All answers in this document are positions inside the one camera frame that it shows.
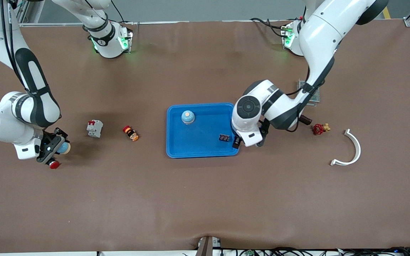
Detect perforated metal power supply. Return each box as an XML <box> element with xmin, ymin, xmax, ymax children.
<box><xmin>297</xmin><ymin>80</ymin><xmax>321</xmax><ymax>106</ymax></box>

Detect blue plastic tray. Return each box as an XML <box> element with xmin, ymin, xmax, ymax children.
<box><xmin>166</xmin><ymin>103</ymin><xmax>240</xmax><ymax>158</ymax></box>

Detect black base cables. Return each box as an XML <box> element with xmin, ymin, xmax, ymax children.
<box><xmin>250</xmin><ymin>17</ymin><xmax>287</xmax><ymax>39</ymax></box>

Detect white circuit breaker red switches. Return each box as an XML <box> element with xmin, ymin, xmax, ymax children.
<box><xmin>86</xmin><ymin>119</ymin><xmax>104</xmax><ymax>138</ymax></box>

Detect white curved plastic bracket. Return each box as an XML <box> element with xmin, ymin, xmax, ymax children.
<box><xmin>330</xmin><ymin>129</ymin><xmax>362</xmax><ymax>166</ymax></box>

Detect black cable bundle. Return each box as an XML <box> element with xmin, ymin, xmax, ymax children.
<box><xmin>223</xmin><ymin>246</ymin><xmax>410</xmax><ymax>256</ymax></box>

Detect orange and black push button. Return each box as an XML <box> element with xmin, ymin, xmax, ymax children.
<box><xmin>122</xmin><ymin>125</ymin><xmax>140</xmax><ymax>142</ymax></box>

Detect red valve handle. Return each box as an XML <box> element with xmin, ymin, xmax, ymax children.
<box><xmin>312</xmin><ymin>123</ymin><xmax>331</xmax><ymax>136</ymax></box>

